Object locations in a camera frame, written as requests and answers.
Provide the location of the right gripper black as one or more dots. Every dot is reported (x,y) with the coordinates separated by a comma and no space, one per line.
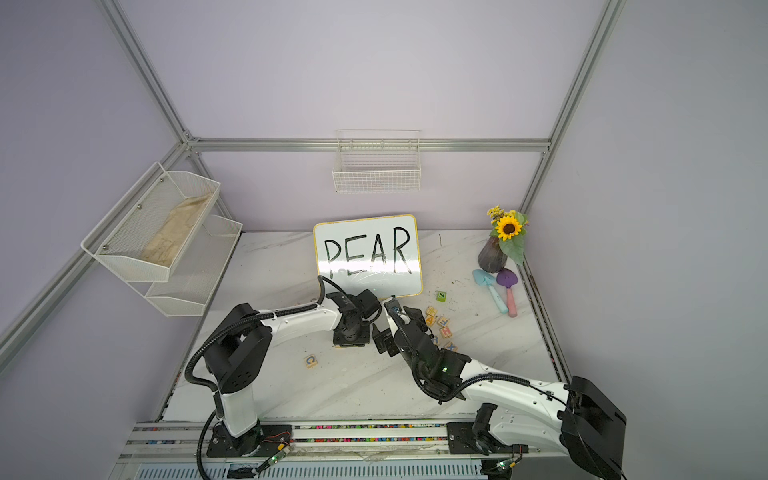
(398,327)

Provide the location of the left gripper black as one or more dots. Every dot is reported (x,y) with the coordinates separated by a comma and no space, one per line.
(340,341)

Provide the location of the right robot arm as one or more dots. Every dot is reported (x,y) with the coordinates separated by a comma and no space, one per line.
(515,415)

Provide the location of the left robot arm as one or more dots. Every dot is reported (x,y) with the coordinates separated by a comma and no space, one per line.
(230,359)

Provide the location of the wooden C letter block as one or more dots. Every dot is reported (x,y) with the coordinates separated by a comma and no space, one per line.
(311,361)

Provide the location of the whiteboard with PEAR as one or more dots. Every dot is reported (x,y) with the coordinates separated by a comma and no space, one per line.
(380,254)

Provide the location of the light blue toy shovel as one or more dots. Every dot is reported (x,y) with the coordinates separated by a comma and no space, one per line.
(487,280)

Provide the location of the purple pink toy shovel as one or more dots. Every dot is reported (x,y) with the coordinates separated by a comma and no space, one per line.
(508,279)

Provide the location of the dark glass vase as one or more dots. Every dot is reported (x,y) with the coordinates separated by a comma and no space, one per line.
(491,258)

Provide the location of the sunflower bouquet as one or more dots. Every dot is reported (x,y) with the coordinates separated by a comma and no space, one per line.
(509,228)

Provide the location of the beige cloth in shelf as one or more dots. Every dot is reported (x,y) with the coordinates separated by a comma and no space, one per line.
(166,244)

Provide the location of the white two-tier mesh shelf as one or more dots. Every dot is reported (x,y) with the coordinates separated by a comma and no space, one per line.
(186,288)

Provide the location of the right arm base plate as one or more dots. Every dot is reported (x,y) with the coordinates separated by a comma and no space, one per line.
(466,438)

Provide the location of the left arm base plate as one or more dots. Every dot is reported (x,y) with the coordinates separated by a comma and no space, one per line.
(261,441)

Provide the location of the white wire wall basket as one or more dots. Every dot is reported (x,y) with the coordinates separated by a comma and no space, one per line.
(377,161)

